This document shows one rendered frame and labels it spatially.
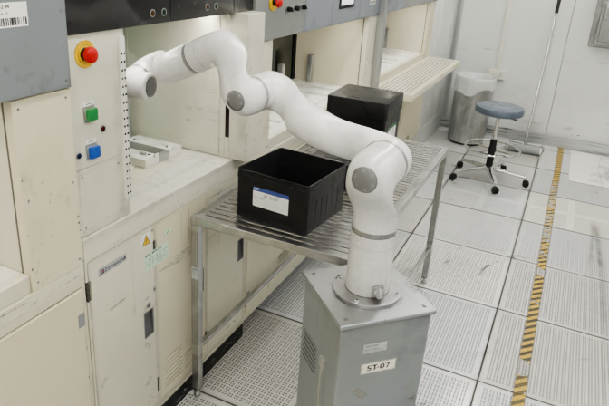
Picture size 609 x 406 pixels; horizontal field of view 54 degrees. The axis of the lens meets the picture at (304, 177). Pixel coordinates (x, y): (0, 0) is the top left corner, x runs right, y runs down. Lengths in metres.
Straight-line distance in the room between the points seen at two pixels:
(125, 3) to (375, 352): 1.11
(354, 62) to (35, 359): 2.43
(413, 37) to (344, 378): 3.67
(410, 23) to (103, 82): 3.60
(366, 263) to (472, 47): 4.62
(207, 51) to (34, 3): 0.45
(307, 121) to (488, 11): 4.57
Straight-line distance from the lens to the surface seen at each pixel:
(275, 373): 2.55
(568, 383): 2.84
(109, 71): 1.63
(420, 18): 4.91
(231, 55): 1.59
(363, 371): 1.65
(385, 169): 1.40
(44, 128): 1.50
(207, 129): 2.26
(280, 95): 1.61
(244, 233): 1.93
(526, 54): 5.97
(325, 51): 3.56
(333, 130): 1.50
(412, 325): 1.63
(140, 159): 2.14
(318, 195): 1.92
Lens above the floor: 1.63
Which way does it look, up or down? 21 degrees down
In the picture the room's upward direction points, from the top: 4 degrees clockwise
